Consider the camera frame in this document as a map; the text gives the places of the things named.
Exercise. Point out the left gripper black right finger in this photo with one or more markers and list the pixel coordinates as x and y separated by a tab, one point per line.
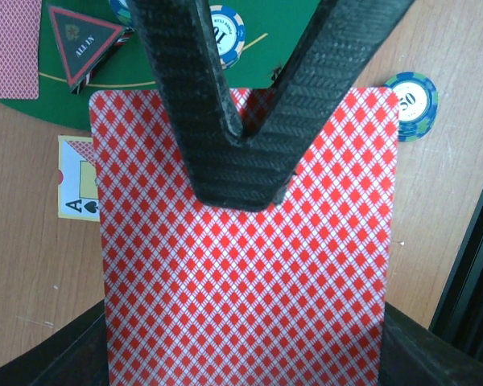
412	355

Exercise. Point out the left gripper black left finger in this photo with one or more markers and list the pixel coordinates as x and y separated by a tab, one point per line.
74	355

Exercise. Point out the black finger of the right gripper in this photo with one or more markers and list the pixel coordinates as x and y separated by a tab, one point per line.
178	39
251	172

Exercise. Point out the blue white chip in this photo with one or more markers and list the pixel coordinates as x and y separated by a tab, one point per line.
229	33

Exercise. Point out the black triangular dealer button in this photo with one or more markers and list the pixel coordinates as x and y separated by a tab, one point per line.
84	43

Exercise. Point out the teal poker chip stack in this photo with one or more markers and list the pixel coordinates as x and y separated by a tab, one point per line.
418	102

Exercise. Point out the red playing card deck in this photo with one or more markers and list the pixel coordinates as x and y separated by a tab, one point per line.
293	295

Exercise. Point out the red card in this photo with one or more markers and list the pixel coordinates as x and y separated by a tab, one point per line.
19	45

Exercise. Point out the round green poker mat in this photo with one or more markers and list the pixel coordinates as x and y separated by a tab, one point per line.
273	28

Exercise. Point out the orange card box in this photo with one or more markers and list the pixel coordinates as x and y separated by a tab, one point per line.
77	188

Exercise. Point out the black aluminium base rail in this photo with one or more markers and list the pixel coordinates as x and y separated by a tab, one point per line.
458	319

